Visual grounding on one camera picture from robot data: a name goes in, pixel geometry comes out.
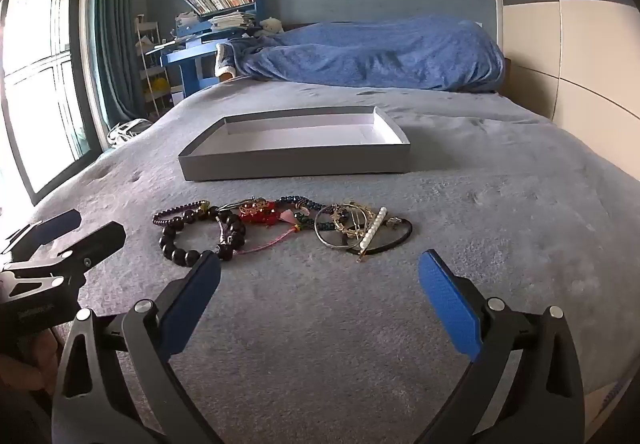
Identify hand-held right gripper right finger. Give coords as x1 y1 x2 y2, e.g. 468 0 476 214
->
418 249 586 444

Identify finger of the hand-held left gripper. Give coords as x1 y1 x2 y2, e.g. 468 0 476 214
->
49 221 127 279
0 209 82 258

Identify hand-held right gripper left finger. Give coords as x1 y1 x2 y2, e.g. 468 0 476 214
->
51 250 223 444

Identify large black bead bracelet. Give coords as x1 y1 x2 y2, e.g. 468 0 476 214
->
159 206 247 269

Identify black cord bracelet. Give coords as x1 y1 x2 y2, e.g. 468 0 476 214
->
350 218 414 256

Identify pearl hair pin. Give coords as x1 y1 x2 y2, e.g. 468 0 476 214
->
356 206 388 264

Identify red charm bracelet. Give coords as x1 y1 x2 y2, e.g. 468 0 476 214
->
237 198 283 227

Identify grey cardboard box tray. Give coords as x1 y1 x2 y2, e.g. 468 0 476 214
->
178 105 411 182

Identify person's left hand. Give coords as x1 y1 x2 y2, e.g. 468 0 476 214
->
0 328 59 393

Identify white helmet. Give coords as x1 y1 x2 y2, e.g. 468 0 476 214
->
106 118 153 150

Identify silver bangle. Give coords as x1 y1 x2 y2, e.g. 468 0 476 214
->
314 205 373 252

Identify window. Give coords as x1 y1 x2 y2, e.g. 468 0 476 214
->
0 0 101 205

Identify blue desk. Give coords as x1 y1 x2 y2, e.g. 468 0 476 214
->
160 0 261 97

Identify teal curtain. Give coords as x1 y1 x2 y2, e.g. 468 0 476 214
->
90 0 151 130

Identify white shelf cart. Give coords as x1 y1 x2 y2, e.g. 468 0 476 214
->
135 14 173 120

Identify grey white slipper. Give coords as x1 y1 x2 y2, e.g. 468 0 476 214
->
214 43 238 80

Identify blue blanket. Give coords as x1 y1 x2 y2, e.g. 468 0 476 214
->
232 15 506 92

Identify pile of papers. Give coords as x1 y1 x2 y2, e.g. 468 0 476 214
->
207 11 256 30

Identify beige wardrobe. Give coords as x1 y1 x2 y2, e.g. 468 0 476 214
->
485 0 640 185

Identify small purple bead bracelet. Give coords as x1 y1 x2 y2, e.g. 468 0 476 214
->
152 200 211 226

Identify pink cord bracelet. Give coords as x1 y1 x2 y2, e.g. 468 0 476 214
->
235 211 301 256

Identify blue bead bracelet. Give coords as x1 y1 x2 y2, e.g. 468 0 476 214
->
272 195 346 245

